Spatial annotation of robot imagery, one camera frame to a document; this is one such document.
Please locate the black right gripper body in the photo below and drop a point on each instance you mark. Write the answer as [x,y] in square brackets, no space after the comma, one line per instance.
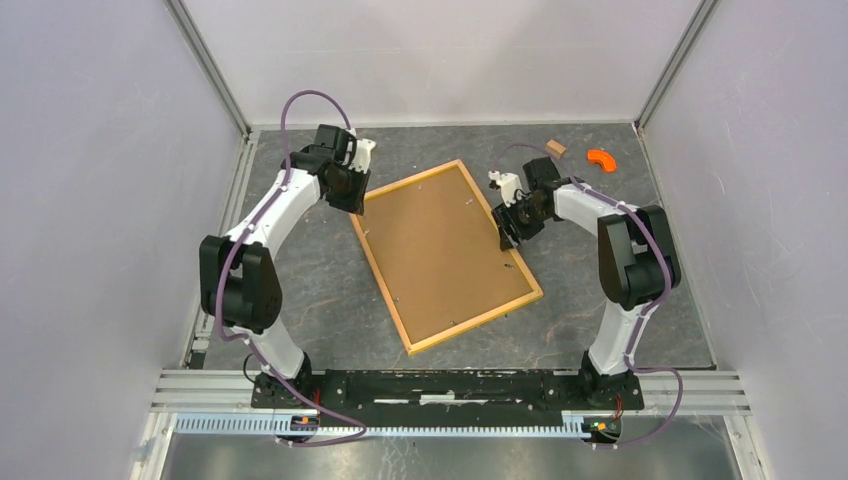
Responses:
[522,216]

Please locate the small wooden block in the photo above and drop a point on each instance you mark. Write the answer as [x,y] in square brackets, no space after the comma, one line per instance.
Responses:
[555,149]

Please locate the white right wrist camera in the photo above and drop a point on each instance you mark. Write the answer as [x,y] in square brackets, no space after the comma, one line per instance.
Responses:
[508,185]

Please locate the yellow picture frame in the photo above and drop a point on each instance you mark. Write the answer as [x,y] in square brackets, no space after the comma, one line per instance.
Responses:
[434,250]

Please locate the blue slotted cable duct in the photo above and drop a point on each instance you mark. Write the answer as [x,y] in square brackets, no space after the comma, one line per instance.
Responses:
[286,425]

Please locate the aluminium rail frame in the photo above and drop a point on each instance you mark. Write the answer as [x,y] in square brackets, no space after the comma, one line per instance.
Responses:
[151,456]

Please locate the orange curved plastic piece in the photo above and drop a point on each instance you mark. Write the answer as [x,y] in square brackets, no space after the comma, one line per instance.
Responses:
[602,159]

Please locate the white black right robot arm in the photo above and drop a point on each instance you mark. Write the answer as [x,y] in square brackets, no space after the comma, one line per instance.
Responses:
[638,266]

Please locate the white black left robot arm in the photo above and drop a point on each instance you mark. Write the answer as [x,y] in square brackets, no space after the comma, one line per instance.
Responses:
[239,284]

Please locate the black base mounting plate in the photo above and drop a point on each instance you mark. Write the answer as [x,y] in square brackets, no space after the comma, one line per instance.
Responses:
[462,398]

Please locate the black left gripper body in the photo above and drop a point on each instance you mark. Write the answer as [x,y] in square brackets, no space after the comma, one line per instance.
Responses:
[350,191]

